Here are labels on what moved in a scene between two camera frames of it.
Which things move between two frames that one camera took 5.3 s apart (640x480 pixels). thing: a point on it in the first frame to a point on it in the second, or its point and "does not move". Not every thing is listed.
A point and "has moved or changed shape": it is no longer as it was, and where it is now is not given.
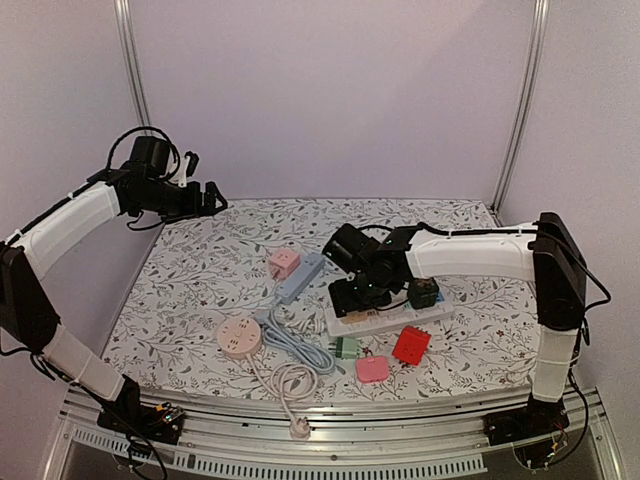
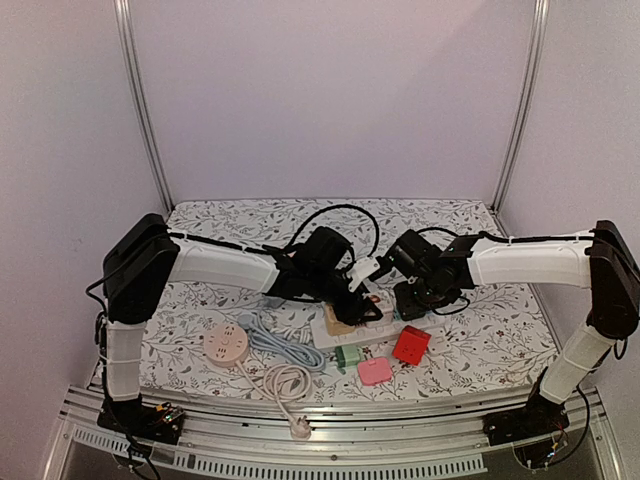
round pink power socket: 239,337 has moved or changed shape
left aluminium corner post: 124,27 does not move
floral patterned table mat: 239,296 does not move
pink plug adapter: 372,369 does not move
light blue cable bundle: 277,336 has moved or changed shape
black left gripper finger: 211,194 to 367,311
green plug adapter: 346,348 has moved or changed shape
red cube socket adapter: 411,345 does not move
